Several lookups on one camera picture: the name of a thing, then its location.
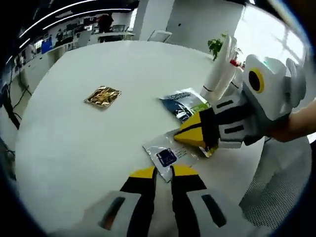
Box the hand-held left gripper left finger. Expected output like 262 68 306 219
97 165 158 237

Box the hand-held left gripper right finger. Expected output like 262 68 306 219
170 164 245 237

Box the dark green skincare sachet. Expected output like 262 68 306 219
158 87 219 158

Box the slim skincare bottle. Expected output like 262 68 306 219
229 71 244 89

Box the clear skincare bottle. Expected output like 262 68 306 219
202 63 223 94

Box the red-collared skincare bottle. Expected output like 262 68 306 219
228 49 246 75

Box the small clear skincare sachet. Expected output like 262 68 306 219
142 132 198 183

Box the white skincare tube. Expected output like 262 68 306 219
214 34 238 99

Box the gold skincare sachet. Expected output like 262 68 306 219
83 85 122 111

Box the person's right hand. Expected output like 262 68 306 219
268 112 301 143

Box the potted green plant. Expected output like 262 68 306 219
207 34 227 61

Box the white mesh chair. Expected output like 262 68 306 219
239 138 311 224

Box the white office chair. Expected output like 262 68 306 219
148 30 171 43

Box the tangle of black cables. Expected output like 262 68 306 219
0 74 33 130

